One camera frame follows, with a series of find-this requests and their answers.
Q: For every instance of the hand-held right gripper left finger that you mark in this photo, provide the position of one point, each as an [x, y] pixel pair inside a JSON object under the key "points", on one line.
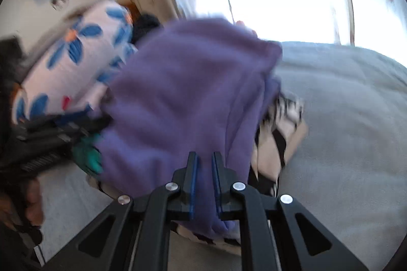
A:
{"points": [[192, 188]]}

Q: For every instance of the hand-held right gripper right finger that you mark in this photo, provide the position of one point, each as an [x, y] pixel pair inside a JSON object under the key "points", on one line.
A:
{"points": [[217, 188]]}

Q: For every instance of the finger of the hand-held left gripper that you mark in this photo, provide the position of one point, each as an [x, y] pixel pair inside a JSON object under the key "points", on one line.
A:
{"points": [[70, 126]]}

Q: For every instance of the purple zip hoodie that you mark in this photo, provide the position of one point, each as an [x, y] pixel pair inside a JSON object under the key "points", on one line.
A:
{"points": [[190, 83]]}

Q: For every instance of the beige folded clothes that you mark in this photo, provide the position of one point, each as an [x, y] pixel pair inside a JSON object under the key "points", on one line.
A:
{"points": [[289, 140]]}

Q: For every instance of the person's left hand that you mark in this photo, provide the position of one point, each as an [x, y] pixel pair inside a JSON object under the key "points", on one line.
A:
{"points": [[34, 204]]}

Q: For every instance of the rolled blue floral quilt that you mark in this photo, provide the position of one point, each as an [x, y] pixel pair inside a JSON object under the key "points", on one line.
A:
{"points": [[63, 67]]}

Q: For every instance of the black clothing pile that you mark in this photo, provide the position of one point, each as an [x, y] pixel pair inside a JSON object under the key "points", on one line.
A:
{"points": [[146, 26]]}

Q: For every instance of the grey bed blanket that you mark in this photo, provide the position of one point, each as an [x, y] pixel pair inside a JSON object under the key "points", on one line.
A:
{"points": [[349, 131]]}

